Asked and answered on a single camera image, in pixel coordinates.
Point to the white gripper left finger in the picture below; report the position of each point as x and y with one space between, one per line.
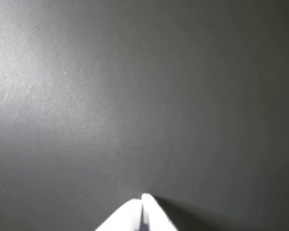
127 216

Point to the dark grey table mat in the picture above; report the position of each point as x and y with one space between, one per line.
86 96

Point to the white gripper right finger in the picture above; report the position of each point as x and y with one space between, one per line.
156 216

